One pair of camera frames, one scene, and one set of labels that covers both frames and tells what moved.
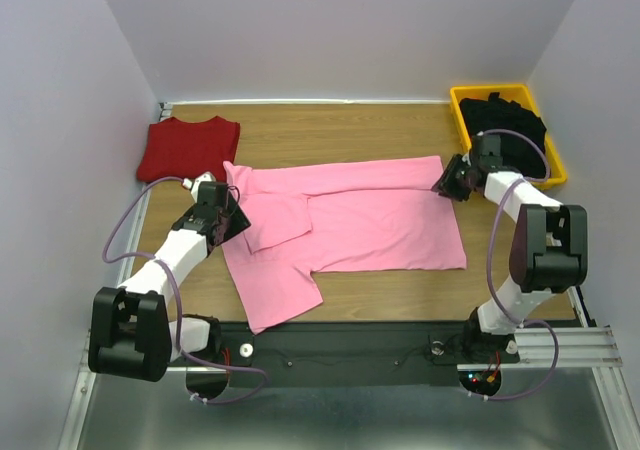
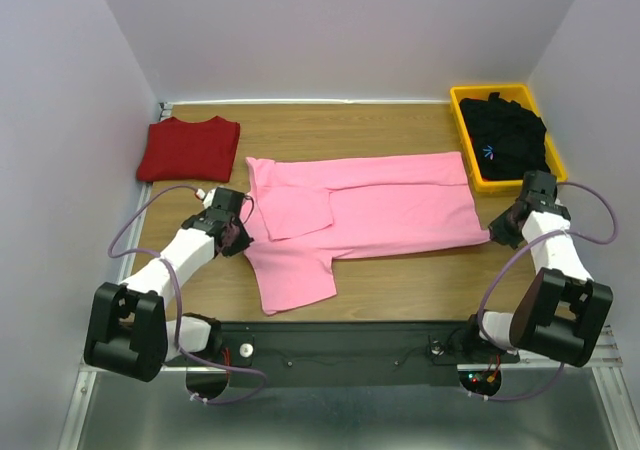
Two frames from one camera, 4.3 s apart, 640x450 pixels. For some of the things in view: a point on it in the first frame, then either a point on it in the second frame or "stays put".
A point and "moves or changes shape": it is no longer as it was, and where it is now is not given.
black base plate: [359, 353] stays put
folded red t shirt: [174, 148] stays put
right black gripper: [445, 185] -> [501, 235]
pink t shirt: [392, 215] moves or changes shape
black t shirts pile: [497, 114] stays put
